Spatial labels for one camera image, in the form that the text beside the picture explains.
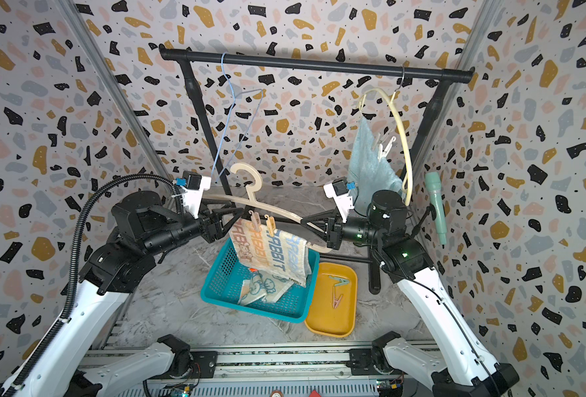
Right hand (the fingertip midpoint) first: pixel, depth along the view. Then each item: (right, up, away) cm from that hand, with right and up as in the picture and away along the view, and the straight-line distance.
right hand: (307, 225), depth 57 cm
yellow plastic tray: (+9, -29, +29) cm, 41 cm away
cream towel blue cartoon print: (-13, -23, +28) cm, 38 cm away
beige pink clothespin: (-14, +1, +9) cm, 17 cm away
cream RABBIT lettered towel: (-8, -9, +15) cm, 19 cm away
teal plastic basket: (-30, -22, +29) cm, 48 cm away
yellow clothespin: (-10, 0, +7) cm, 12 cm away
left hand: (-16, +4, +1) cm, 16 cm away
